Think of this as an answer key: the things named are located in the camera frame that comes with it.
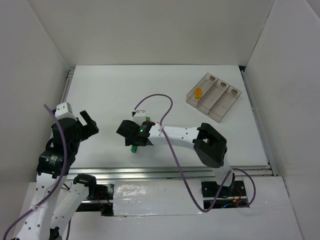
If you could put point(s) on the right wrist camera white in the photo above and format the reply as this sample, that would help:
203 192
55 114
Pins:
139 114

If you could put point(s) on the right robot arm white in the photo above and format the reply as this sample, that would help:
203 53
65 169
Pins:
209 145

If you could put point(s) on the long green lego brick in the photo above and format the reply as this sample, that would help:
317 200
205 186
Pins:
134 149

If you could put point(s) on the clear bin for green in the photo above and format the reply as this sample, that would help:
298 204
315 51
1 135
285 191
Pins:
212 96

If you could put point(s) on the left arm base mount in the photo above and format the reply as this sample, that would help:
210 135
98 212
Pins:
100 201

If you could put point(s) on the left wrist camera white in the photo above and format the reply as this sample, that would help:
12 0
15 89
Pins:
63 110

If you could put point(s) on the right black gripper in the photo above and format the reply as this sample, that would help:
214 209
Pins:
130 133

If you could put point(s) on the white foil cover plate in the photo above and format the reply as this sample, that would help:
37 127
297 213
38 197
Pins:
152 198

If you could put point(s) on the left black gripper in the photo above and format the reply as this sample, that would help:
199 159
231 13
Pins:
78 127

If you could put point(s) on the clear bin for red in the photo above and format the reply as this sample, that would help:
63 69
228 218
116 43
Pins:
224 103

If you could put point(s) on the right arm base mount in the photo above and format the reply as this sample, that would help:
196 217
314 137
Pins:
227 199

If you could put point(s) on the clear bin for yellow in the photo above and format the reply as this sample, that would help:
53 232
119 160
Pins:
207 81

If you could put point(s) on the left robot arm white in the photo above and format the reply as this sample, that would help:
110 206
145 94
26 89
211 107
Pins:
46 219

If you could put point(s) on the yellow lego brick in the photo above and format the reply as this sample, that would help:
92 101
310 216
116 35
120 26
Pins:
198 93

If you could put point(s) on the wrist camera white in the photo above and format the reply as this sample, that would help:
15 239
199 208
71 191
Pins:
63 110
139 114

